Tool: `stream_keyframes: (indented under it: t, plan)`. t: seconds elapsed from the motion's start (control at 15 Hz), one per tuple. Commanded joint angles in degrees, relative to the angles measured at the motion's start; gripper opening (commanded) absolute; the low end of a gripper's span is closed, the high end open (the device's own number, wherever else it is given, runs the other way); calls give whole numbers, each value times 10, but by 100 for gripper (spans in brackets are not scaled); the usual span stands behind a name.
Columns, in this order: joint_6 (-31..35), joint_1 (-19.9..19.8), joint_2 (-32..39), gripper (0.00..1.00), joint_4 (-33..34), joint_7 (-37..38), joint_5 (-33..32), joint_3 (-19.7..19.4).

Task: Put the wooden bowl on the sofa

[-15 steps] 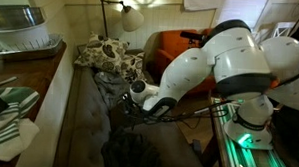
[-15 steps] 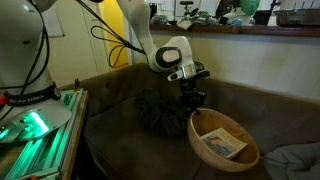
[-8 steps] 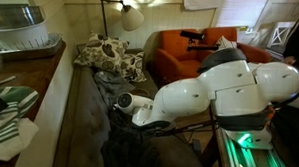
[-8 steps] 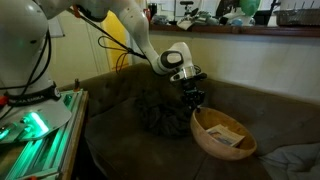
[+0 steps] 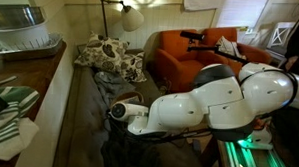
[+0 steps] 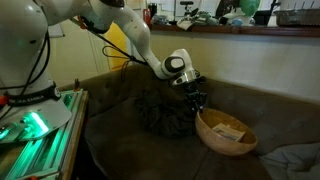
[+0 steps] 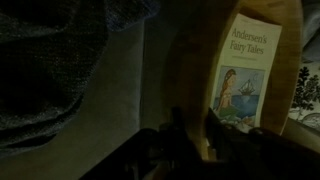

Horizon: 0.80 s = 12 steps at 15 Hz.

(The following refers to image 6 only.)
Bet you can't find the dark grey crumpled blanket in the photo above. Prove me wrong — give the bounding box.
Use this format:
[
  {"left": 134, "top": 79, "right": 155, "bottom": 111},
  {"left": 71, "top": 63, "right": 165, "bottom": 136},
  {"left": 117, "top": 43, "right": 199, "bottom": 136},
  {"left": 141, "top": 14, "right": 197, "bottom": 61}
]
[{"left": 133, "top": 74, "right": 201, "bottom": 138}]

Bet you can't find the green white striped towel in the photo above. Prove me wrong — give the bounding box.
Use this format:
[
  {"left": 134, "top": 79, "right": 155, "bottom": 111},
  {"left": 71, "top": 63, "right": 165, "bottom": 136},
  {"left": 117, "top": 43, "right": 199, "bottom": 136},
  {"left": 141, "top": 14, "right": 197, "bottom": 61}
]
[{"left": 176, "top": 11, "right": 219, "bottom": 27}]

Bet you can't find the aluminium frame robot table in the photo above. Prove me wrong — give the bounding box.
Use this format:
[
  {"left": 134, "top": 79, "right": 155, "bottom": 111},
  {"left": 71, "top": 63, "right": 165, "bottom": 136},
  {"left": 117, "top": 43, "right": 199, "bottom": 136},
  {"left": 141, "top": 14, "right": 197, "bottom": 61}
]
[{"left": 0, "top": 89, "right": 90, "bottom": 180}]

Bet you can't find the yellow panel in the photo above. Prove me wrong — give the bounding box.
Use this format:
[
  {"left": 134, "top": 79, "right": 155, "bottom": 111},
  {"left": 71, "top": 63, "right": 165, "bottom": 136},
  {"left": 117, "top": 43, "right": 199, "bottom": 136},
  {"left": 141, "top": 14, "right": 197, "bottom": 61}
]
[{"left": 103, "top": 22, "right": 129, "bottom": 71}]

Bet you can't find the red container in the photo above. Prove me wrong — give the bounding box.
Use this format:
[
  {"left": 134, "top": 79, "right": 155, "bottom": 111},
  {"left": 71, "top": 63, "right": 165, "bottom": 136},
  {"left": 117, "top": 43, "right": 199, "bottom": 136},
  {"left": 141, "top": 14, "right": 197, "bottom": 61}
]
[{"left": 143, "top": 8, "right": 152, "bottom": 26}]

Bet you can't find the wooden bowl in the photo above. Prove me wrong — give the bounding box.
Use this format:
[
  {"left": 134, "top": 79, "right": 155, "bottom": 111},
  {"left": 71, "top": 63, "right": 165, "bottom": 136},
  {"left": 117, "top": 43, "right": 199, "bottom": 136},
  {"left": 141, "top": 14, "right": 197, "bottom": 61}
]
[{"left": 194, "top": 107, "right": 259, "bottom": 157}]

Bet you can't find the paper booklet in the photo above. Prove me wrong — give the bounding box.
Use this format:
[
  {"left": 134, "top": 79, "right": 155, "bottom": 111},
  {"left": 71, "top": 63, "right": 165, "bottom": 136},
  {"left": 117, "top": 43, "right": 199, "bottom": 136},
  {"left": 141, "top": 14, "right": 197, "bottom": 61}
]
[{"left": 211, "top": 122, "right": 247, "bottom": 143}]

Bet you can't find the grey fabric sofa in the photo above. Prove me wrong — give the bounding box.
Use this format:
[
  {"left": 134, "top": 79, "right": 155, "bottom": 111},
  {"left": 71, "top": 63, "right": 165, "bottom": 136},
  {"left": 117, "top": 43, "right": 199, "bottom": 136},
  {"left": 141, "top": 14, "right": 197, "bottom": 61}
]
[{"left": 59, "top": 63, "right": 320, "bottom": 180}]

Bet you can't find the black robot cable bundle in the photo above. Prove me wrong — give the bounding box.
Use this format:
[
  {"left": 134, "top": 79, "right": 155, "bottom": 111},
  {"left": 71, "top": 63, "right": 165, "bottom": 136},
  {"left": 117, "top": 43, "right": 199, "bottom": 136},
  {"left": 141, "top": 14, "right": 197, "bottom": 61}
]
[{"left": 0, "top": 16, "right": 149, "bottom": 101}]

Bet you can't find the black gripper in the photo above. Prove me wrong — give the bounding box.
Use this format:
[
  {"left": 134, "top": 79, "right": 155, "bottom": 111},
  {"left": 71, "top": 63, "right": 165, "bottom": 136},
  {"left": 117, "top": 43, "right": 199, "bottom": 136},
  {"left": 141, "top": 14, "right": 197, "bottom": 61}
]
[{"left": 183, "top": 75, "right": 208, "bottom": 113}]

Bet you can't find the metal dish rack tray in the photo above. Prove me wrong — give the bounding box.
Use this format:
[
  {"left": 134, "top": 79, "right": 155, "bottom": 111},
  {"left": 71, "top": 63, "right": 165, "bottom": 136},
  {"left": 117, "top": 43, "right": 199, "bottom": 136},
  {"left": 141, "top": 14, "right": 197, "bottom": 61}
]
[{"left": 273, "top": 8, "right": 320, "bottom": 27}]

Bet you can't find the light grey cloth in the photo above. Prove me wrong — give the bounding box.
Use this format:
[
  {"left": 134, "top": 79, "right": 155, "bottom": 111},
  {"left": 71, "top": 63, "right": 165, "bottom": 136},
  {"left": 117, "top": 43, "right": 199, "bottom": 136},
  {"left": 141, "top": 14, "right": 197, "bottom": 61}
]
[{"left": 259, "top": 142, "right": 320, "bottom": 180}]

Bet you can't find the green round object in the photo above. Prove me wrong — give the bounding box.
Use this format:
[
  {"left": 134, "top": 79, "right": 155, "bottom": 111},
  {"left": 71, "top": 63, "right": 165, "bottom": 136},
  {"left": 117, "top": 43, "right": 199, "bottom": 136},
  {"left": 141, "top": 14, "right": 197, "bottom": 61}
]
[{"left": 239, "top": 0, "right": 262, "bottom": 18}]

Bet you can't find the wooden counter top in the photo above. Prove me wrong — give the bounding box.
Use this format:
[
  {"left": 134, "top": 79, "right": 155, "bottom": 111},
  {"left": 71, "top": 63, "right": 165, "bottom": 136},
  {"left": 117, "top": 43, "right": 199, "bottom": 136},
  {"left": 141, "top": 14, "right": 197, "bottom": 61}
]
[{"left": 149, "top": 23, "right": 320, "bottom": 38}]

